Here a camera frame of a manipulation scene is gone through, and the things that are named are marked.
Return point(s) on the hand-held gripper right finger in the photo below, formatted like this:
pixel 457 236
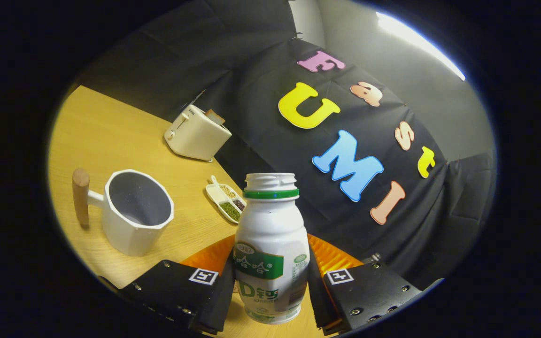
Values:
pixel 318 295

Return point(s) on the wooden table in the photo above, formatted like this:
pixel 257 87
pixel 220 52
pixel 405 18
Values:
pixel 111 126

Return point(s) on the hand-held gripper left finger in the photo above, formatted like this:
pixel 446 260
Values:
pixel 221 300

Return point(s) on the white juice bottle green label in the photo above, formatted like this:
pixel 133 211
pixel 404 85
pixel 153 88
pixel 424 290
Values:
pixel 270 225

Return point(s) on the bread slice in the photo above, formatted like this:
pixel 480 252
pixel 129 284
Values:
pixel 215 116

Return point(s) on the white divided tray of beans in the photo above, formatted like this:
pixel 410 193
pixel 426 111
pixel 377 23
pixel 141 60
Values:
pixel 226 199

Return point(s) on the black backdrop cloth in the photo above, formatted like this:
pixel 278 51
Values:
pixel 251 61

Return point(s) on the cream toaster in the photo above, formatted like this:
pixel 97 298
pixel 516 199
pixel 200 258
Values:
pixel 197 138

